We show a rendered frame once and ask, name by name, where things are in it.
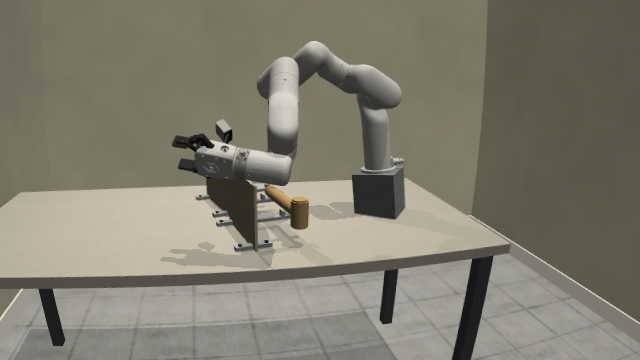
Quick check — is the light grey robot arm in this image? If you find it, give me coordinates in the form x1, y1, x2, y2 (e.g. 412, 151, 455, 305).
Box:
234, 41, 404, 186

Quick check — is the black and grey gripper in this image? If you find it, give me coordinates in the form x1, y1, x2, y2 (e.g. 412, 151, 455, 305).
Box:
172, 134, 240, 179

